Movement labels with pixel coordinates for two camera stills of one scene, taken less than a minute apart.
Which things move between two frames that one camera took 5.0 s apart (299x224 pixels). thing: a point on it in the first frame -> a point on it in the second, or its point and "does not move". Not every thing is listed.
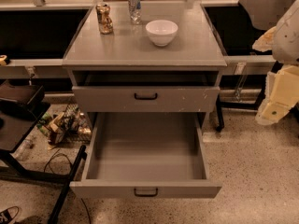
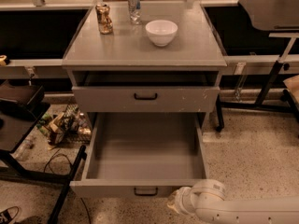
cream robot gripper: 287,39 -> 181,200
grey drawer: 159,155 does not move
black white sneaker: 7,216 does not move
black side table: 22,106 does not move
